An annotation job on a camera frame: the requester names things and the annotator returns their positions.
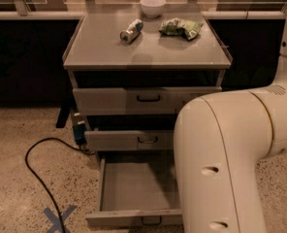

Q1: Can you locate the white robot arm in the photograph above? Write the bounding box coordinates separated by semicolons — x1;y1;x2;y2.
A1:
174;12;287;233

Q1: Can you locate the grey top drawer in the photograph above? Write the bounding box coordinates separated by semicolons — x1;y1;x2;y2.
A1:
73;86;222;116

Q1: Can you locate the grey drawer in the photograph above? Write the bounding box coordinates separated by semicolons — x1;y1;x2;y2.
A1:
85;154;182;228
84;130;174;151
73;86;222;116

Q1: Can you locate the grey drawer cabinet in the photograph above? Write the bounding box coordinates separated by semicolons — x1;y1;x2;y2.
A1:
61;2;234;163

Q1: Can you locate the grey middle drawer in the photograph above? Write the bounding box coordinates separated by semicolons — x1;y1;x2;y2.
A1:
84;130;174;151

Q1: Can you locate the blue white soda can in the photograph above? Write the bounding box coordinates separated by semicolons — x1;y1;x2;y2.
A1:
120;18;144;44

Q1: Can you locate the grey bottom drawer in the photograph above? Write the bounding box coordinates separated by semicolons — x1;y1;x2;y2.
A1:
85;154;182;228

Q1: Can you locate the blue power box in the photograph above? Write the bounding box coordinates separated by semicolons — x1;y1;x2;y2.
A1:
72;113;86;146

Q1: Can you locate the green crumpled chip bag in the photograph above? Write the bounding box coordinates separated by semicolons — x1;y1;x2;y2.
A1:
159;17;204;41

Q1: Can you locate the white ceramic bowl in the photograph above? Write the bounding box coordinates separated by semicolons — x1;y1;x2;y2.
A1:
140;0;166;17

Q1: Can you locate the blue tape cross mark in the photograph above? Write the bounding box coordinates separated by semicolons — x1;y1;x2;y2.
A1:
44;205;77;233

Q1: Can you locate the black cable left floor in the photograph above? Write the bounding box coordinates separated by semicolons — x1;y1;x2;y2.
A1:
24;136;96;233

